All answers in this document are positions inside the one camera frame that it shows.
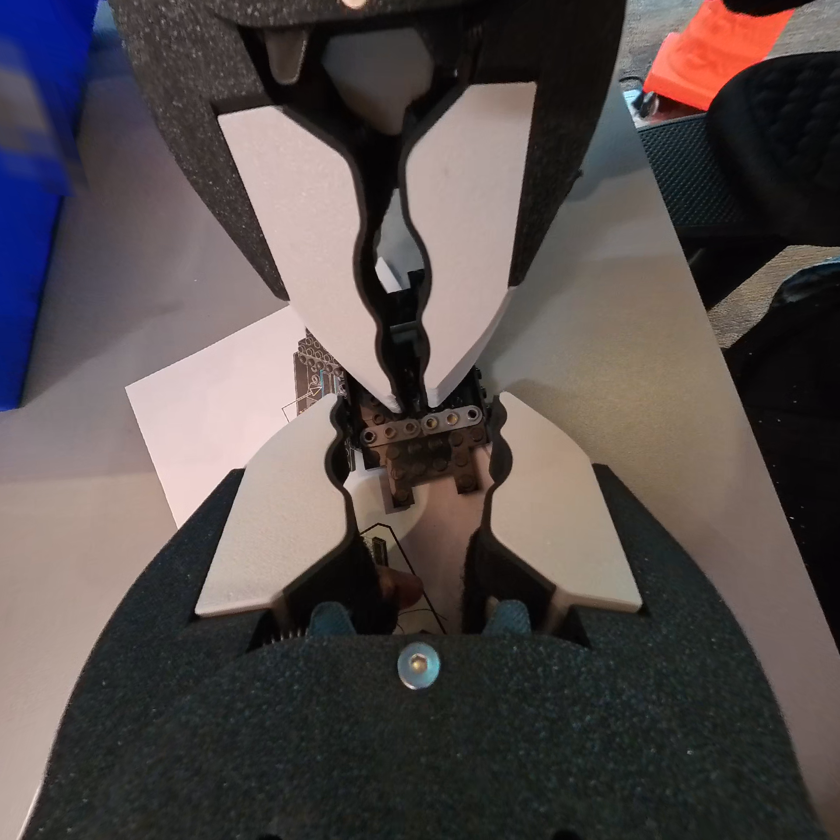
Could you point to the large blue storage bin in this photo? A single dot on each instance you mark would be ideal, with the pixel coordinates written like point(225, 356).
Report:
point(33, 295)

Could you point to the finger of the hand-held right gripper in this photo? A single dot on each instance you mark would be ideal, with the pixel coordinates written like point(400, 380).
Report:
point(308, 229)
point(472, 216)

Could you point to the black lego car chassis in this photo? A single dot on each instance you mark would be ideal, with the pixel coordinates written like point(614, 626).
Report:
point(426, 459)

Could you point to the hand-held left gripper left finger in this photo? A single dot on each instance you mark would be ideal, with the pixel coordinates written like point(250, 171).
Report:
point(275, 525)

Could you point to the black mesh office chair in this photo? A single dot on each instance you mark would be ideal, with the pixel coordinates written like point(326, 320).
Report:
point(774, 131)

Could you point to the orange bag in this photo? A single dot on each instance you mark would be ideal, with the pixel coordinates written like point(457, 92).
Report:
point(715, 52)

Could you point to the white lego instruction sheet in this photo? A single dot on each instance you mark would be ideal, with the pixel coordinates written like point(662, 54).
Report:
point(210, 420)

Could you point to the person's left hand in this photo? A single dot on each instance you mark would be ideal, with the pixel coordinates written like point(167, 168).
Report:
point(400, 587)

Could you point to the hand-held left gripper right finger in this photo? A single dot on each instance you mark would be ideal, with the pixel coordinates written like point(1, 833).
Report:
point(558, 518)

